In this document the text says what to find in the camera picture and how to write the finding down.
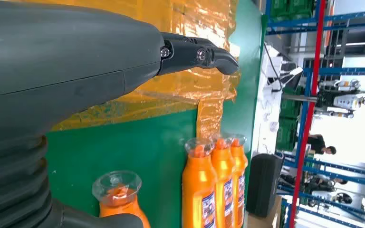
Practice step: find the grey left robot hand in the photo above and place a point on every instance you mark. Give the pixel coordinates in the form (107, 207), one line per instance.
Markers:
(59, 56)

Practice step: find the orange detergent bottle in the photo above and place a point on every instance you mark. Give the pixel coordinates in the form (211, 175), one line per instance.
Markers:
(119, 204)
(221, 170)
(239, 163)
(198, 188)

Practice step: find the yellow taped mat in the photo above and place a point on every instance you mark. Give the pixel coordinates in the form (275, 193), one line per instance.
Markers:
(195, 19)

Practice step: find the white table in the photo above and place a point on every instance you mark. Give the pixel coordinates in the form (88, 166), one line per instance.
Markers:
(269, 126)

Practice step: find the tablet on stand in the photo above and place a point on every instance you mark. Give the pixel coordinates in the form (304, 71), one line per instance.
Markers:
(291, 80)

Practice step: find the green plastic crate stack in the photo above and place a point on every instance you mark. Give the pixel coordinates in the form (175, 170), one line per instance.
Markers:
(288, 129)
(291, 8)

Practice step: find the black carrying case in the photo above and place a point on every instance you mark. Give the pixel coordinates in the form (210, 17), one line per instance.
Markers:
(264, 185)

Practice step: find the blue metal shelving rack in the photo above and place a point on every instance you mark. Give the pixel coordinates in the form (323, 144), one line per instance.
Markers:
(307, 81)

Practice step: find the red pole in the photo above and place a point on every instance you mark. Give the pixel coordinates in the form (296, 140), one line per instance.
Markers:
(302, 151)

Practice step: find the cardboard box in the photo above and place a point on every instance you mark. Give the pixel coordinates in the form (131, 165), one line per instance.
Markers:
(264, 222)

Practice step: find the person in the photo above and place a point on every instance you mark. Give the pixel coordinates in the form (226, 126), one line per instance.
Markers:
(318, 144)

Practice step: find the white humanoid robot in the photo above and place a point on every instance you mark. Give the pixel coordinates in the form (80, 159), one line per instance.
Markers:
(349, 101)

